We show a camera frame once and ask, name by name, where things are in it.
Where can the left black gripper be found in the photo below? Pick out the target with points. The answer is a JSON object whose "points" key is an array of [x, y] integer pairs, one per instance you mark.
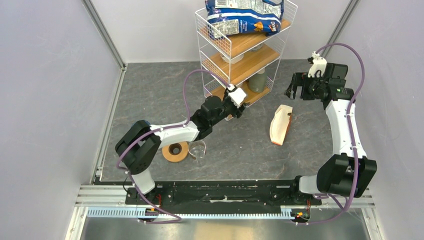
{"points": [[236, 112]]}

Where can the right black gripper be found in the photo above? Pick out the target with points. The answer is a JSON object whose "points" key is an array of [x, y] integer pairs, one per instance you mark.
{"points": [[302, 79]]}

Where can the white wire wooden shelf rack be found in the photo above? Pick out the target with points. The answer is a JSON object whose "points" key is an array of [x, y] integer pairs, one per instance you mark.
{"points": [[239, 73]]}

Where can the clear glass carafe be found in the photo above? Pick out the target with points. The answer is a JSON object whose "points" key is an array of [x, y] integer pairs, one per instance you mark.
{"points": [[197, 152]]}

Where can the round wooden dripper stand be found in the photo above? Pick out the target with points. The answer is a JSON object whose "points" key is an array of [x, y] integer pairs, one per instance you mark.
{"points": [[175, 152]]}

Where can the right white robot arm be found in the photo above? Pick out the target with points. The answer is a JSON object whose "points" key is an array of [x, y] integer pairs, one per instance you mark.
{"points": [[349, 168]]}

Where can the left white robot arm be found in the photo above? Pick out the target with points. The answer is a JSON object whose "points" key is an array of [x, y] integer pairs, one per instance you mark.
{"points": [[137, 148]]}

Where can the white coffee filter stack holder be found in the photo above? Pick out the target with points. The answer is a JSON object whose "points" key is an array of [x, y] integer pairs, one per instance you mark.
{"points": [[280, 124]]}

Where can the grey green spray bottle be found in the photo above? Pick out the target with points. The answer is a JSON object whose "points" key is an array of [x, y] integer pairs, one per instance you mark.
{"points": [[257, 82]]}

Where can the white plastic jug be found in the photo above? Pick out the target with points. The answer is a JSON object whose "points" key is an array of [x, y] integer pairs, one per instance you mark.
{"points": [[232, 60]]}

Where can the blue chips bag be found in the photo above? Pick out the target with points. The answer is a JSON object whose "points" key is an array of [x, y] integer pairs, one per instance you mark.
{"points": [[234, 17]]}

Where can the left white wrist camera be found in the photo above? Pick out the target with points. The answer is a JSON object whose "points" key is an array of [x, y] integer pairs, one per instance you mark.
{"points": [[236, 94]]}

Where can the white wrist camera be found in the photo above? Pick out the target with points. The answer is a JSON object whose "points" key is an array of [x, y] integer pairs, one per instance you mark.
{"points": [[318, 65], [236, 94]]}

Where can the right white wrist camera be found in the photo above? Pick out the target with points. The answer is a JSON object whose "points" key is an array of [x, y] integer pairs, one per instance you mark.
{"points": [[318, 65]]}

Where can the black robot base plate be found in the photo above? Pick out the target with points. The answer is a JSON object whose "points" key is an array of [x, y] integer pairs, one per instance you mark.
{"points": [[228, 196]]}

